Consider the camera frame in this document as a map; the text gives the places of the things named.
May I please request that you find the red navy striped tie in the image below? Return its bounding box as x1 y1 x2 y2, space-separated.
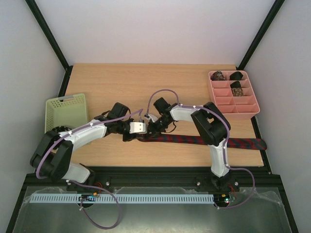
138 134 267 150

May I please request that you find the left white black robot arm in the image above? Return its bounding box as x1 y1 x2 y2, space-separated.
30 102 143 183

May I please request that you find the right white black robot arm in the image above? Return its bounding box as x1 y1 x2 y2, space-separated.
142 98 231 190

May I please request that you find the green plastic basket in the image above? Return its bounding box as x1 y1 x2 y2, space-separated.
45 93 89 132

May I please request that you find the black white patterned tie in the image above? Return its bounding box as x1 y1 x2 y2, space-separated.
52 126 71 133

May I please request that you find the dark floral rolled tie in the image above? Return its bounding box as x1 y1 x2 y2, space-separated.
210 71 225 81

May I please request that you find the pink divided organizer tray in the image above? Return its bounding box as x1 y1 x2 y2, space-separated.
207 70 260 120

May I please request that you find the brown patterned rolled tie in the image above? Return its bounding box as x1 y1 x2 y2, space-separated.
231 88 244 97

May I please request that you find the black rolled tie middle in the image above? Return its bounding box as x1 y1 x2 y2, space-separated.
230 81 242 89

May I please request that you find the black rolled tie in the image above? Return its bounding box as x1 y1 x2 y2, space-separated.
230 81 242 89
229 71 243 81

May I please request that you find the black rolled tie back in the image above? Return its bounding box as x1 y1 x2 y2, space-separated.
229 71 243 81

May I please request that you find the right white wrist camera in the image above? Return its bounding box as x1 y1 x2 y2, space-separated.
144 114 158 123

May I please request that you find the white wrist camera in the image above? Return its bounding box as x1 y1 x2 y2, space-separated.
129 122 147 134
144 114 158 123

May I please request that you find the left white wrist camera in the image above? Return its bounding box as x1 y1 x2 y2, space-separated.
129 122 147 134

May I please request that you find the black aluminium frame rail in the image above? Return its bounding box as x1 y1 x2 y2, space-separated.
24 166 282 192

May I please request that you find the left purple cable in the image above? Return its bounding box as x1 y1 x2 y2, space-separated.
35 108 144 229

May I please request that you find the purple cable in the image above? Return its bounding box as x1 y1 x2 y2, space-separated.
35 108 144 229
147 89 256 211

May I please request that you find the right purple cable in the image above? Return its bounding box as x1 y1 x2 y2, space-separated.
147 89 256 211

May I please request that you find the light blue cable duct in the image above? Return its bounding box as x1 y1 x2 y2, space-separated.
30 194 214 204

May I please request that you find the left black frame post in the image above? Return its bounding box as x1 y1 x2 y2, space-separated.
25 0 71 72

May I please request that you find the black frame post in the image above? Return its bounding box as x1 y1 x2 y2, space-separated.
236 0 285 70
25 0 71 72

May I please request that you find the right black frame post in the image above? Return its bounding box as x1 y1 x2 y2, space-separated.
236 0 285 70

